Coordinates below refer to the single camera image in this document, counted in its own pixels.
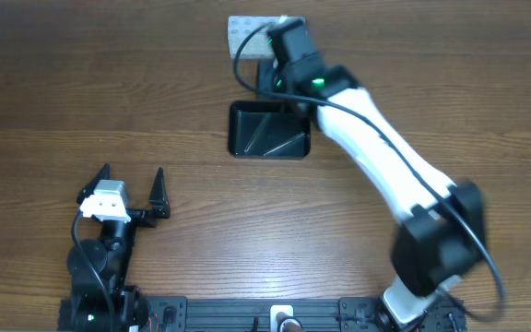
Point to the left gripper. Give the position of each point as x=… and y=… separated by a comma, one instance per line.
x=142, y=217

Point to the clear test tube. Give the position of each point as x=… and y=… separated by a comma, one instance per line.
x=285, y=144
x=257, y=133

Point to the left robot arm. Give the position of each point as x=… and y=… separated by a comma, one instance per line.
x=95, y=267

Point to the black tray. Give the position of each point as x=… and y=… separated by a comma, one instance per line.
x=284, y=124

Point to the white test tube rack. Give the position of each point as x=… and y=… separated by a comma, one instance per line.
x=247, y=37

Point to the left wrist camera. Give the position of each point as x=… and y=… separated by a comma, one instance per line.
x=106, y=200

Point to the mounting rail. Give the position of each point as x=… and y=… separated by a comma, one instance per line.
x=228, y=316

